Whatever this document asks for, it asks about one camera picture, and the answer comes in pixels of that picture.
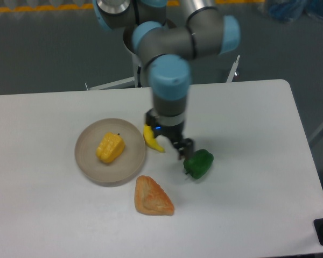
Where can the triangular puff pastry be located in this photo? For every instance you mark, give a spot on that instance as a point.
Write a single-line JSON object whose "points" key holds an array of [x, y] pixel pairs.
{"points": [[150, 199]]}

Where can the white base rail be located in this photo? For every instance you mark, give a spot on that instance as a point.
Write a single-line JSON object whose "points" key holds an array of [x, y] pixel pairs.
{"points": [[120, 84]]}

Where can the yellow bell pepper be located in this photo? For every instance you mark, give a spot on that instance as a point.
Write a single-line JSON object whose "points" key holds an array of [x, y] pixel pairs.
{"points": [[111, 146]]}

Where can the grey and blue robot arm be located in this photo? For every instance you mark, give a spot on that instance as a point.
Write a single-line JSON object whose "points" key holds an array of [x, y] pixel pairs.
{"points": [[164, 54]]}

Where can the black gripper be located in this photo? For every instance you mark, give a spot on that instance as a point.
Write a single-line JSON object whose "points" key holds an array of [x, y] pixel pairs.
{"points": [[171, 127]]}

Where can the white bracket behind table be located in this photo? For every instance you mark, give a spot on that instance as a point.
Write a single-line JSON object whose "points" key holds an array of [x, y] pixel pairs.
{"points": [[233, 71]]}

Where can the beige round plate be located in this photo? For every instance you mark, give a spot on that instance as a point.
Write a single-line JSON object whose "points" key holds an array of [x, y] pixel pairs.
{"points": [[124, 166]]}

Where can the blue plastic bag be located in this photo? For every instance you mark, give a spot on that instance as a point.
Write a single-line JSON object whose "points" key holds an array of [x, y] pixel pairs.
{"points": [[289, 11]]}

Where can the yellow banana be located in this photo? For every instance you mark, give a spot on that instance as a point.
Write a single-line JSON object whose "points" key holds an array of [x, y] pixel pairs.
{"points": [[150, 139]]}

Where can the green bell pepper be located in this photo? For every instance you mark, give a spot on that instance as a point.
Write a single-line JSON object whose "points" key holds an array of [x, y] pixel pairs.
{"points": [[198, 164]]}

